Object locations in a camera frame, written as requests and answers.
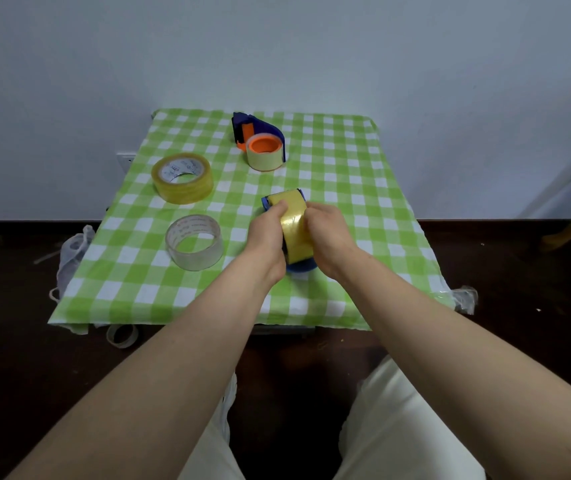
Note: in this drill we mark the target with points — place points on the person's left hand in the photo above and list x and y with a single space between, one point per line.
264 244

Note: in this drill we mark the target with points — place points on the white plastic bag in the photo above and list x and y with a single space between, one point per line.
70 259

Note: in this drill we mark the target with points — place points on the blue orange tape dispenser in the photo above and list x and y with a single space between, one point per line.
245 125

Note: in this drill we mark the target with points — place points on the person's right forearm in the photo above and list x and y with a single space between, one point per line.
455 374

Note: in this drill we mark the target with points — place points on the large yellow tape roll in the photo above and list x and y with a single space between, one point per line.
185 189

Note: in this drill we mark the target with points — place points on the person's left fingers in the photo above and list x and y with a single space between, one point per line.
276 209

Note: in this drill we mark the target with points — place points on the clear tape roll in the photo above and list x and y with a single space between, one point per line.
195 257

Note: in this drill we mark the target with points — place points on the white wall socket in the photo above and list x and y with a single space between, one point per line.
125 160

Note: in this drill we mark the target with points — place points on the green checked tablecloth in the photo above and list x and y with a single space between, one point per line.
345 169

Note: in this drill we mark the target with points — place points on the person's left forearm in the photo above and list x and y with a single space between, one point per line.
175 374

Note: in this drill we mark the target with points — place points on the person's right fingers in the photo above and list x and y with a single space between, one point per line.
315 214

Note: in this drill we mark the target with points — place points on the white trousers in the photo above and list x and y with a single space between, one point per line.
395 444

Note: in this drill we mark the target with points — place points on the clear plastic bag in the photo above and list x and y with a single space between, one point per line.
463 298

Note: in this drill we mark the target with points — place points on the person's right hand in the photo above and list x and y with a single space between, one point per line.
333 239

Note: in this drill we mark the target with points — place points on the pale yellow tape roll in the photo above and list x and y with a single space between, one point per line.
264 158

